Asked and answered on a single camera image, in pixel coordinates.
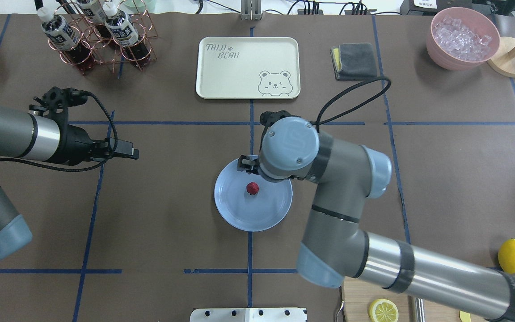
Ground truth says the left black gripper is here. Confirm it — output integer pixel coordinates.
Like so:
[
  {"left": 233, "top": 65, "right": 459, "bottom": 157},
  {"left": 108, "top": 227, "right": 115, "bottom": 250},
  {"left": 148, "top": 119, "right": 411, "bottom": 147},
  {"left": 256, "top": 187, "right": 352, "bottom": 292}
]
[{"left": 56, "top": 124, "right": 139, "bottom": 165}]

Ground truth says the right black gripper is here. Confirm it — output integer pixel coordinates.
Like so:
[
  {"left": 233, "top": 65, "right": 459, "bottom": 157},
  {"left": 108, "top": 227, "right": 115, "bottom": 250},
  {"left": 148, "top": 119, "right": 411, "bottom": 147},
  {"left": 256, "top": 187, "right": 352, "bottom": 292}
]
[{"left": 237, "top": 155, "right": 262, "bottom": 175}]

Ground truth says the red strawberry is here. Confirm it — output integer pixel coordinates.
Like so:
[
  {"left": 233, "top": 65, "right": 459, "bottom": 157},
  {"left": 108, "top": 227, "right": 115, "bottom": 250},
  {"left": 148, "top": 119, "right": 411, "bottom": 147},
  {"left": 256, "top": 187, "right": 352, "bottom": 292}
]
[{"left": 246, "top": 182, "right": 260, "bottom": 195}]

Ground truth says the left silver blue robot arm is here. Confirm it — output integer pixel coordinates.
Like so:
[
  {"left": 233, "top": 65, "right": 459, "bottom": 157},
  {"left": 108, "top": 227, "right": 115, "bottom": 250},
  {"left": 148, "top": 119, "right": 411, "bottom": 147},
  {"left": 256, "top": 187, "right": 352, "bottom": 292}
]
[{"left": 0, "top": 159, "right": 139, "bottom": 274}]

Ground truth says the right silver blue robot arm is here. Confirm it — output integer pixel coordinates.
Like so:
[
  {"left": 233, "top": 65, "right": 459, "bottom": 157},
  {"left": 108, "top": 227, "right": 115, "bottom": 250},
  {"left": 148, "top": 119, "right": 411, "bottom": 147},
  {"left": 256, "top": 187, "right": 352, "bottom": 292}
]
[{"left": 237, "top": 110, "right": 515, "bottom": 322}]

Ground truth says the blue round plate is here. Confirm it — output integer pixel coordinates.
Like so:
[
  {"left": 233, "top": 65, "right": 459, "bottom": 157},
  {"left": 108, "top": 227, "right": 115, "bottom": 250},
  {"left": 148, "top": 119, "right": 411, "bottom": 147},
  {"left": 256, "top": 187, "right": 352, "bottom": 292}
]
[{"left": 213, "top": 160, "right": 294, "bottom": 232}]

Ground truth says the cream bear tray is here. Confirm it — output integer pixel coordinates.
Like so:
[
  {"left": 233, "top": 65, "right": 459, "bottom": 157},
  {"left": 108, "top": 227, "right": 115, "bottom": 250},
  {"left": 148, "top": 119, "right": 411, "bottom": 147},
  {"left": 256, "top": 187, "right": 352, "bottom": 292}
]
[{"left": 195, "top": 37, "right": 301, "bottom": 100}]

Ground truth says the drink bottle white cap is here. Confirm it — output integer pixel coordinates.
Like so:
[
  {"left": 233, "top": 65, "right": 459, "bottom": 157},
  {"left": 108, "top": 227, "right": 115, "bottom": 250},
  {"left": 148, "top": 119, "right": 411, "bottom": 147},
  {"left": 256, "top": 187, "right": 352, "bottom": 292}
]
[{"left": 37, "top": 7, "right": 95, "bottom": 74}]

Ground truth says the green bowl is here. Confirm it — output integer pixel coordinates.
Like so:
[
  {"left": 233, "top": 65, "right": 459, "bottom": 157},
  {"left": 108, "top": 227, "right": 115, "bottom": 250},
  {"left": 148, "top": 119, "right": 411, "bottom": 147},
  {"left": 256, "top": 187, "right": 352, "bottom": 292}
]
[{"left": 121, "top": 0, "right": 156, "bottom": 13}]

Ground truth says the grey yellow folded cloth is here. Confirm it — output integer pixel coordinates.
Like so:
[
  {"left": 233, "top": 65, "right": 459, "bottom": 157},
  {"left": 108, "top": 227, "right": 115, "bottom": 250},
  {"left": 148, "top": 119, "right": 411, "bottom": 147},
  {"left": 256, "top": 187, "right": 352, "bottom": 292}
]
[{"left": 330, "top": 43, "right": 377, "bottom": 81}]

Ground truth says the wooden cutting board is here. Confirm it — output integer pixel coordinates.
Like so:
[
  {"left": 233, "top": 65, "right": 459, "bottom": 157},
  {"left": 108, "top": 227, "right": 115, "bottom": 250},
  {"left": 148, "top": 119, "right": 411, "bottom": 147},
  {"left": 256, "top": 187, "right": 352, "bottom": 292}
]
[{"left": 342, "top": 278, "right": 486, "bottom": 322}]

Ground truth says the lemon half slice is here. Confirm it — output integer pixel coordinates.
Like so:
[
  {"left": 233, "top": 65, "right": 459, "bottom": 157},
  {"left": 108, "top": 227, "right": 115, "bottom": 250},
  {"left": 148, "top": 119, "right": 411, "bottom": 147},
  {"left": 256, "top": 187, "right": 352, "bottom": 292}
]
[{"left": 367, "top": 298, "right": 399, "bottom": 322}]

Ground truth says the pink bowl with ice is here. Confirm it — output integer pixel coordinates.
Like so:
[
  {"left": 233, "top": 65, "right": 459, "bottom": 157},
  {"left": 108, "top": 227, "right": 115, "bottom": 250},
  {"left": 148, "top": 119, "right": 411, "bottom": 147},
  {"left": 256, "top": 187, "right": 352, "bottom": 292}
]
[{"left": 426, "top": 7, "right": 500, "bottom": 71}]

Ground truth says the yellow plastic knife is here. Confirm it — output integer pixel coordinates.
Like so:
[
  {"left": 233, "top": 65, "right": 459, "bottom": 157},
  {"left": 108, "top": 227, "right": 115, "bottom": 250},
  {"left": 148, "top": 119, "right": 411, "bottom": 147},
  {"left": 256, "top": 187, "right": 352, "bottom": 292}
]
[{"left": 459, "top": 310, "right": 472, "bottom": 322}]

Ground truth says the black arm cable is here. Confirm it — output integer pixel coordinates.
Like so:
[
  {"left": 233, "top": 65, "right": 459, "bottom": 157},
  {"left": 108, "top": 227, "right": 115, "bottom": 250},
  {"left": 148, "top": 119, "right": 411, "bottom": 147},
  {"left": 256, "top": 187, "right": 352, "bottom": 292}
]
[{"left": 0, "top": 89, "right": 119, "bottom": 173}]

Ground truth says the copper wire bottle rack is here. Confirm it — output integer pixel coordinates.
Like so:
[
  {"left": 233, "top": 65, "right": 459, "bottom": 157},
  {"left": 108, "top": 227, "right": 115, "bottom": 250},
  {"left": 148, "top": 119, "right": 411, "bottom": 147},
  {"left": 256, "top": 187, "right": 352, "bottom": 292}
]
[{"left": 35, "top": 0, "right": 158, "bottom": 75}]

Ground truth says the aluminium frame post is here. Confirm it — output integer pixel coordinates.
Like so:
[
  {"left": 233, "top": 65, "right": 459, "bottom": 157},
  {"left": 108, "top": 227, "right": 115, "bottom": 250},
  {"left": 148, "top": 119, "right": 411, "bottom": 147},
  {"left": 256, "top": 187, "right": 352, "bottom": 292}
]
[{"left": 241, "top": 0, "right": 263, "bottom": 21}]

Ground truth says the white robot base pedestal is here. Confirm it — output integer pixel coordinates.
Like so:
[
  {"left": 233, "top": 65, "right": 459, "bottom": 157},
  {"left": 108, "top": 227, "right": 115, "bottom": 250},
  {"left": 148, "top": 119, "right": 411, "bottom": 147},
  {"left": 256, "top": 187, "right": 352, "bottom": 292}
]
[{"left": 190, "top": 307, "right": 308, "bottom": 322}]

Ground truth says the steel black handled rod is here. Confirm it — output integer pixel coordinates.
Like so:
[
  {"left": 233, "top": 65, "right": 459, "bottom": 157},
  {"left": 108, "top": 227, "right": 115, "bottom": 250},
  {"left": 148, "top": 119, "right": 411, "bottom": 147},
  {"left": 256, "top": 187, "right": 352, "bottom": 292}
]
[{"left": 412, "top": 297, "right": 425, "bottom": 322}]

